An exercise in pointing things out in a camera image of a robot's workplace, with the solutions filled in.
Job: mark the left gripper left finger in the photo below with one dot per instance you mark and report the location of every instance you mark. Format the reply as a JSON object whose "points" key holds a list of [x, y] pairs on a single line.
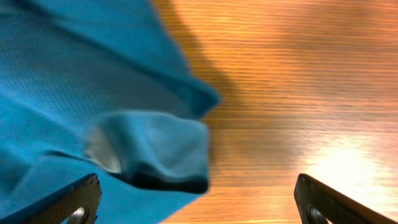
{"points": [[76, 203]]}

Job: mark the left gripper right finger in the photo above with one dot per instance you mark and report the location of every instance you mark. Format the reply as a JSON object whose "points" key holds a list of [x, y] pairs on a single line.
{"points": [[319, 203]]}

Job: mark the blue polo shirt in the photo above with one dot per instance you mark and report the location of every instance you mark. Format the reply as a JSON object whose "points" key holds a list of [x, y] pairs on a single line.
{"points": [[99, 88]]}

